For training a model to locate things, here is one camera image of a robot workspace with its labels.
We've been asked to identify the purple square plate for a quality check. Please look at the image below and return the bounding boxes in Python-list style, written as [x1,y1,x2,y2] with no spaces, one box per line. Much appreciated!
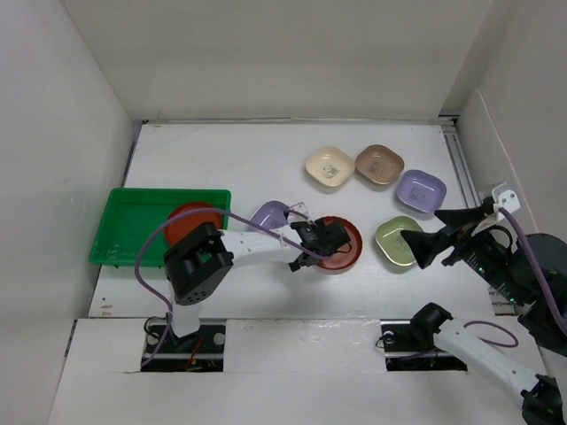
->
[250,200,292,229]
[396,169,447,214]

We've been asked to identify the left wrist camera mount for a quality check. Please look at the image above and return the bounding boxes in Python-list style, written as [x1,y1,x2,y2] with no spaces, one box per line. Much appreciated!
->
[283,202,312,229]

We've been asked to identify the green square panda plate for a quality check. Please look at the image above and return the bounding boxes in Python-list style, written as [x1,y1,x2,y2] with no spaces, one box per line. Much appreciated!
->
[375,215,423,267]

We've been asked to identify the brown square panda plate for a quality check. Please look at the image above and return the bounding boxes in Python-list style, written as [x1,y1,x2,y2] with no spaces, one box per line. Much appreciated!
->
[355,144,405,185]

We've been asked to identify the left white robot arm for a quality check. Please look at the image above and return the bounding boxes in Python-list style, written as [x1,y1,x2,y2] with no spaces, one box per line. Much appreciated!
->
[164,219,351,352]

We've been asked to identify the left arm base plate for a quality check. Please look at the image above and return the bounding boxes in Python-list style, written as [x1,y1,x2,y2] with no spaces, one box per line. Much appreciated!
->
[141,322,226,373]

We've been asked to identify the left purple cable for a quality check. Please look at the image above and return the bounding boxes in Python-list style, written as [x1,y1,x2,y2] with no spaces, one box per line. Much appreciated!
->
[135,207,355,367]

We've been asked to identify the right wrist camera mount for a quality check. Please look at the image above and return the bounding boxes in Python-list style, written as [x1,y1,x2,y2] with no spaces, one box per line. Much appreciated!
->
[478,182,521,224]

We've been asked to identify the green plastic bin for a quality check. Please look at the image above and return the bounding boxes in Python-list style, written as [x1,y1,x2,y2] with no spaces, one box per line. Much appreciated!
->
[89,188,231,267]

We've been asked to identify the cream square panda plate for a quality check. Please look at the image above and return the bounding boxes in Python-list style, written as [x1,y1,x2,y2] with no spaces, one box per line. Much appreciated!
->
[305,146,355,188]

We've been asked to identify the red round plate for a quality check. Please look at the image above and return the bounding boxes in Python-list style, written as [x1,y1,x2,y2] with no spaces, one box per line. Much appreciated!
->
[164,201,223,246]
[317,216,363,273]

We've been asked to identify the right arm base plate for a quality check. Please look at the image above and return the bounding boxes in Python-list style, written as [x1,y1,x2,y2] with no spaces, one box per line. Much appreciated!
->
[375,321,468,372]

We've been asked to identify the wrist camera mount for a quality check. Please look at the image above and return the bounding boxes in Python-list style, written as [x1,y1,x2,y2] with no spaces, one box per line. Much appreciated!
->
[283,202,312,229]
[478,182,521,224]

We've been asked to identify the aluminium rail right side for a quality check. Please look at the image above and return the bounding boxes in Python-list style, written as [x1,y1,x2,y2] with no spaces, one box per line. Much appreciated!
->
[439,115,480,208]

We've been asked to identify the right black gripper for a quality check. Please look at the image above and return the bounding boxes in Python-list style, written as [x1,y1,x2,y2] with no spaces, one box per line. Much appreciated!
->
[400,203,529,304]

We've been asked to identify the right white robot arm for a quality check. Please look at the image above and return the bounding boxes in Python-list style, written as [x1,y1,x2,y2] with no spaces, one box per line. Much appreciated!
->
[400,205,566,424]

